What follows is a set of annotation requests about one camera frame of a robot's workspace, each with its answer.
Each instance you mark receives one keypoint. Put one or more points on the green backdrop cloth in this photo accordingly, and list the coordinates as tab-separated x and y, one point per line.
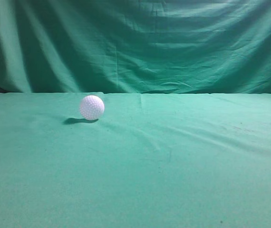
135	46

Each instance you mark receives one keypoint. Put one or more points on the green table cloth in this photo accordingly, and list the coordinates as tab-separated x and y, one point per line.
151	161

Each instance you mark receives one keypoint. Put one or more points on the white dimpled golf ball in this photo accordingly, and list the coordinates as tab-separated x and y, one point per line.
92	107

